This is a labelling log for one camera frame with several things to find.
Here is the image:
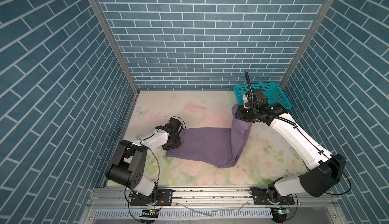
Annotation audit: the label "left green circuit board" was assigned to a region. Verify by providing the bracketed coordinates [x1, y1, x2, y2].
[139, 209, 160, 219]

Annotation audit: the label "right rear aluminium corner post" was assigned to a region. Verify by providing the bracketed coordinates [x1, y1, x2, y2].
[279, 0, 335, 89]

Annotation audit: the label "white vented cable duct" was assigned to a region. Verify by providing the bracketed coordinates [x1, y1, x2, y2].
[95, 208, 273, 221]

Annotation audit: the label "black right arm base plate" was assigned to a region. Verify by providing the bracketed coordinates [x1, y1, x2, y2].
[249, 187, 295, 205]

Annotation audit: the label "left rear aluminium corner post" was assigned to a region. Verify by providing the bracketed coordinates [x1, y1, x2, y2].
[88, 0, 139, 96]

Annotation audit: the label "purple trousers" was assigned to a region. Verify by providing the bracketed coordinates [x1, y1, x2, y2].
[166, 104, 252, 168]

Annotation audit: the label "green circuit board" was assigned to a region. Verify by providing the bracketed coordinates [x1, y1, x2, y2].
[139, 209, 160, 219]
[271, 207, 290, 218]

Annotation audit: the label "teal plastic basket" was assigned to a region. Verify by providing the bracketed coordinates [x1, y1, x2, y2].
[234, 83, 292, 109]

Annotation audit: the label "right green circuit board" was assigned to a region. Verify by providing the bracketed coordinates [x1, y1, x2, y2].
[271, 207, 290, 218]

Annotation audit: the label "left side aluminium rail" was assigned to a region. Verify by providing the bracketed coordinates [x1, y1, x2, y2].
[99, 94, 139, 188]

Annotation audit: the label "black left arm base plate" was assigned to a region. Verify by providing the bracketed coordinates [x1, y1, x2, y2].
[129, 189, 173, 206]

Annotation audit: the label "aluminium front rail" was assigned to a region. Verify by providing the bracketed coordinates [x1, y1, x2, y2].
[87, 186, 337, 208]

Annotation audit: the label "aluminium corner post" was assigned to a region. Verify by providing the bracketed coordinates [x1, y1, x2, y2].
[88, 0, 139, 96]
[279, 0, 335, 89]

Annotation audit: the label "aluminium rail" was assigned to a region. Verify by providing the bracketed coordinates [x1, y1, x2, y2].
[99, 94, 139, 188]
[87, 186, 337, 208]

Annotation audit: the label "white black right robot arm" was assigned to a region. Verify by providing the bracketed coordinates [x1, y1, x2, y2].
[235, 72, 346, 204]

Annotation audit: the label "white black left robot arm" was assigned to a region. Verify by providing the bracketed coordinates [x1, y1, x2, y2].
[105, 122, 183, 197]

